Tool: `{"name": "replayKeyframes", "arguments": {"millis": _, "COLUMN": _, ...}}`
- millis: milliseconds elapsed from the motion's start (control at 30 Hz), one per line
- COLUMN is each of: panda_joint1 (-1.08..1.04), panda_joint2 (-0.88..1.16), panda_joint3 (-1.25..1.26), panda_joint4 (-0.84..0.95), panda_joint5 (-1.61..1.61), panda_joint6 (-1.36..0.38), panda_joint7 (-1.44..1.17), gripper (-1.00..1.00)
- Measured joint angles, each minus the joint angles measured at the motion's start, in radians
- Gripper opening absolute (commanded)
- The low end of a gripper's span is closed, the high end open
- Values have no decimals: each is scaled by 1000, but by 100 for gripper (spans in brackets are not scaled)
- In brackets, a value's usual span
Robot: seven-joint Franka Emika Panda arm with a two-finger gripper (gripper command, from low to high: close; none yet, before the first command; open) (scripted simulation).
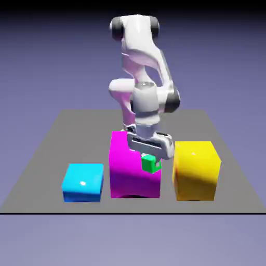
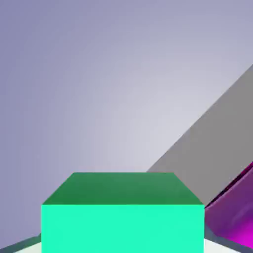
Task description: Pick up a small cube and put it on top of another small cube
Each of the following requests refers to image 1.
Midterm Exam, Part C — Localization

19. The large yellow box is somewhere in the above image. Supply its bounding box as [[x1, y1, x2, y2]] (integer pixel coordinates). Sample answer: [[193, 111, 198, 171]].
[[172, 141, 222, 202]]

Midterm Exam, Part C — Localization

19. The large magenta box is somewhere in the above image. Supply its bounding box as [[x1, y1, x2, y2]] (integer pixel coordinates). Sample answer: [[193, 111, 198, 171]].
[[109, 130, 162, 199]]

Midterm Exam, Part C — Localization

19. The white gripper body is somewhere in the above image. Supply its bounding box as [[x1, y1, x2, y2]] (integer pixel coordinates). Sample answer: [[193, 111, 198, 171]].
[[127, 131, 175, 160]]

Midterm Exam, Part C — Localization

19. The large cyan box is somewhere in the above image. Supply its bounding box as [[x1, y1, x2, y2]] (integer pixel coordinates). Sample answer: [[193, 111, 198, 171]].
[[62, 163, 104, 203]]

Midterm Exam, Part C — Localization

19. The small green cube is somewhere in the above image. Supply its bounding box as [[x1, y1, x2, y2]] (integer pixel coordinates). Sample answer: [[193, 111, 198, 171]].
[[141, 154, 162, 175]]

